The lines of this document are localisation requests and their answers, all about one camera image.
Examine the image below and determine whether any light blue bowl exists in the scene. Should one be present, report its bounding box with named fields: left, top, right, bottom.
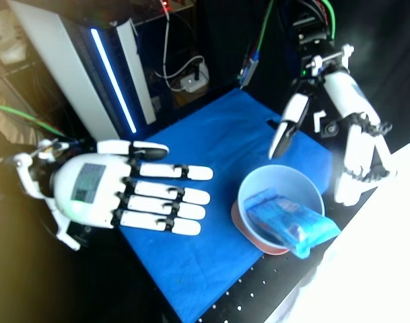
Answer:
left=237, top=164, right=326, bottom=252

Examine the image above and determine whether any blue snack packet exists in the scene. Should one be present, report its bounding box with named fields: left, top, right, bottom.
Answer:
left=243, top=188, right=341, bottom=260

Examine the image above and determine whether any black curtain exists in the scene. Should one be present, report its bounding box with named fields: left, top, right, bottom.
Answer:
left=197, top=0, right=410, bottom=159

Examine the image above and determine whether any white power adapter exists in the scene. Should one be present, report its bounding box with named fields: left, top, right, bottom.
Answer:
left=179, top=74, right=209, bottom=94

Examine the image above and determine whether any pink square plate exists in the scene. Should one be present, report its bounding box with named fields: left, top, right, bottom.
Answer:
left=230, top=198, right=292, bottom=258

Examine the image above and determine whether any blue cloth mat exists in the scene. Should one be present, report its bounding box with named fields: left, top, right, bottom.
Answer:
left=118, top=87, right=337, bottom=323

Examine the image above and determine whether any white tower with blue light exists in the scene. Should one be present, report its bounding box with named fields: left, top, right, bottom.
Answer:
left=7, top=0, right=158, bottom=144

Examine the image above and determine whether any white plastic bag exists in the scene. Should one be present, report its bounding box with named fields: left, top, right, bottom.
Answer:
left=0, top=9, right=27, bottom=65

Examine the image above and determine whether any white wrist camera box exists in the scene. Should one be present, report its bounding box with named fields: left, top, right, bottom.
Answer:
left=312, top=110, right=343, bottom=139

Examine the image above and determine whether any green cable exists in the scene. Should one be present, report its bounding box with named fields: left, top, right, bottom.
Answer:
left=253, top=0, right=276, bottom=60
left=0, top=103, right=66, bottom=138
left=317, top=0, right=337, bottom=40

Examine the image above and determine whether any grey cable adapter box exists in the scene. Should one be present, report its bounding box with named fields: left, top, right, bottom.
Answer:
left=238, top=55, right=260, bottom=89

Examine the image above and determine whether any white cable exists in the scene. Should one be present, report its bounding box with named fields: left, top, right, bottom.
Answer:
left=137, top=9, right=207, bottom=92

